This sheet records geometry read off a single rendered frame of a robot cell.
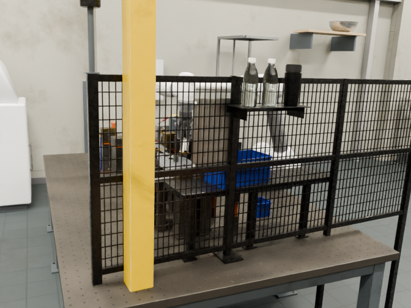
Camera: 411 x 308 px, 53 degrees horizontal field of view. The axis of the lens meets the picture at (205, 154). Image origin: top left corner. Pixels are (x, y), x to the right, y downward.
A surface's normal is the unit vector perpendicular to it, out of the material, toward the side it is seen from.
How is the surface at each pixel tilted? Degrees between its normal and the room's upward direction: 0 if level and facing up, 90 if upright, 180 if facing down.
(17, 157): 90
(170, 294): 0
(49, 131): 90
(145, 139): 90
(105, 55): 90
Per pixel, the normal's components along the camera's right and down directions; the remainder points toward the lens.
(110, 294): 0.04, -0.97
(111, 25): 0.39, 0.22
